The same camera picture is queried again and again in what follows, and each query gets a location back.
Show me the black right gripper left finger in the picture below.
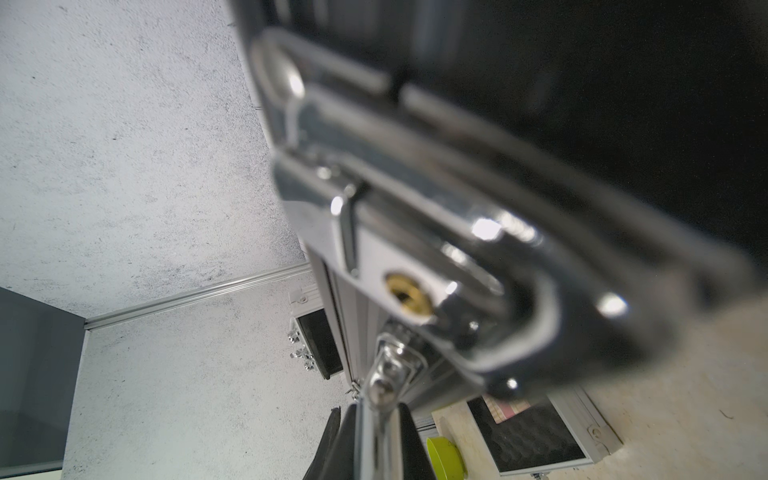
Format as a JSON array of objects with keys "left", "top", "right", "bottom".
[{"left": 303, "top": 404, "right": 357, "bottom": 480}]

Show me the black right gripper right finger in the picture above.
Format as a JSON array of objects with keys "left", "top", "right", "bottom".
[{"left": 398, "top": 403, "right": 436, "bottom": 480}]

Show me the silver aluminium poker case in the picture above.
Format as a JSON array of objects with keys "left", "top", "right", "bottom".
[{"left": 288, "top": 286, "right": 622, "bottom": 479}]

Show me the black poker case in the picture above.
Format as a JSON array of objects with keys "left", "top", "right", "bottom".
[{"left": 227, "top": 0, "right": 768, "bottom": 480}]

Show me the left aluminium frame post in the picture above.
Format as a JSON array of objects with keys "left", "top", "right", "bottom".
[{"left": 84, "top": 262, "right": 311, "bottom": 331}]

